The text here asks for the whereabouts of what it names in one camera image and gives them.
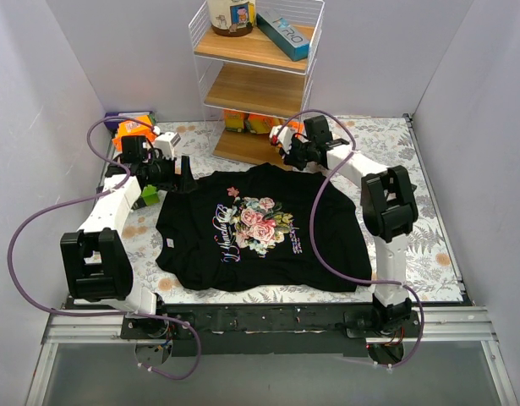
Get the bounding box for purple box at wall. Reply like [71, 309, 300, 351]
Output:
[105, 111, 156, 131]

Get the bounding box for orange box on mat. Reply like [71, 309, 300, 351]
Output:
[112, 114, 156, 151]

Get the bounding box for black green product box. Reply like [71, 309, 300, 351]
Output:
[132, 185, 160, 210]

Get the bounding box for purple cable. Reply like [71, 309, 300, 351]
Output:
[6, 117, 201, 381]
[280, 109, 424, 370]

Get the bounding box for black floral print t-shirt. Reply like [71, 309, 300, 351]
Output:
[156, 164, 372, 293]

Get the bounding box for cream brown cartoon canister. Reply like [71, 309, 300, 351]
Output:
[206, 0, 256, 37]

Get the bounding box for floral patterned table mat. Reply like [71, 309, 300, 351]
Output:
[121, 116, 463, 305]

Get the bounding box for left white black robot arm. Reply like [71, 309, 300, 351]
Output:
[60, 132, 197, 338]

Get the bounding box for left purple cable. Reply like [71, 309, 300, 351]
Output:
[6, 117, 201, 381]

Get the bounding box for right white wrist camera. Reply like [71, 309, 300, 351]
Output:
[269, 125, 308, 156]

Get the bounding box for aluminium rail frame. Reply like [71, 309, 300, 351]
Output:
[27, 304, 517, 405]

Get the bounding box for white wire wooden shelf rack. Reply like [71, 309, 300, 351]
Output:
[189, 1, 325, 166]

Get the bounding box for yellow green sponge pack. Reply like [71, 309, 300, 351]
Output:
[223, 109, 249, 133]

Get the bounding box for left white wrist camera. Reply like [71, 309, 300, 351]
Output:
[153, 132, 181, 159]

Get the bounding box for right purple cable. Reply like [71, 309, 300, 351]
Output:
[280, 109, 424, 370]

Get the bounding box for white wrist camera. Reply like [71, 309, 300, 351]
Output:
[153, 132, 181, 159]
[269, 125, 308, 156]

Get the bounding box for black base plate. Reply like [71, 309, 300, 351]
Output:
[120, 304, 420, 357]

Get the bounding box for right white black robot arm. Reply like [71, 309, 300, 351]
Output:
[269, 109, 419, 337]

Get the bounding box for teal rectangular box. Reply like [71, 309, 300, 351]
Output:
[256, 8, 309, 62]

